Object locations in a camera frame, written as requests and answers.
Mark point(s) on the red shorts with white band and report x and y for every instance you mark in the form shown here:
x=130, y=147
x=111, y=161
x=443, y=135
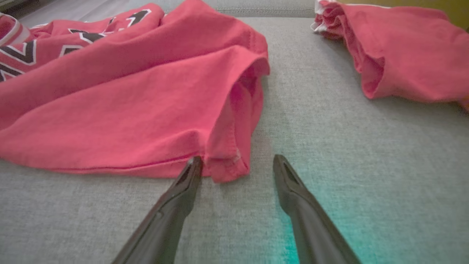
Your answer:
x=410, y=55

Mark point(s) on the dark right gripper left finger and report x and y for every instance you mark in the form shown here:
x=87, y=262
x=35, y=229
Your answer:
x=165, y=223

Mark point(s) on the yellow cushion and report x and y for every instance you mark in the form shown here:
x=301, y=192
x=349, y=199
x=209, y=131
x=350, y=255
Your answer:
x=456, y=11

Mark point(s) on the red jersey with black lettering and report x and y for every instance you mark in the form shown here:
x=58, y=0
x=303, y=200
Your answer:
x=128, y=110

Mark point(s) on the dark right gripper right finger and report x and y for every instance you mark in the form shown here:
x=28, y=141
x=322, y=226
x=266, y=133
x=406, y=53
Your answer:
x=311, y=223

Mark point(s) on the grey fabric sofa seat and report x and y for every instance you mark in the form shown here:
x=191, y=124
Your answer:
x=366, y=154

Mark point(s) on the grey fabric sofa cushion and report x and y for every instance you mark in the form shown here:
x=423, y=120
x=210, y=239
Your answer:
x=263, y=6

